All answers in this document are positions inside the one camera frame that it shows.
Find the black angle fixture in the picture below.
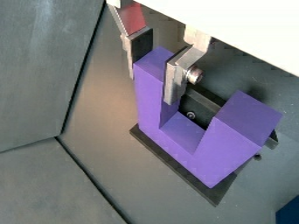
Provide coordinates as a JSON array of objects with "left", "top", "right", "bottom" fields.
[{"left": 128, "top": 86, "right": 281, "bottom": 208}]

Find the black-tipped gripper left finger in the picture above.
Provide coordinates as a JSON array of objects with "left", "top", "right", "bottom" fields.
[{"left": 107, "top": 0, "right": 154, "bottom": 78}]

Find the purple U-shaped block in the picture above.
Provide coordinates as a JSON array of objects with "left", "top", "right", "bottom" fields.
[{"left": 134, "top": 46, "right": 282, "bottom": 187}]

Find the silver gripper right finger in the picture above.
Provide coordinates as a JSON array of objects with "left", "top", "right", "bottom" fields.
[{"left": 163, "top": 25, "right": 211, "bottom": 105}]

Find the blue U-shaped block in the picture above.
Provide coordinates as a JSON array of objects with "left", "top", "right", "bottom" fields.
[{"left": 275, "top": 195, "right": 299, "bottom": 224}]

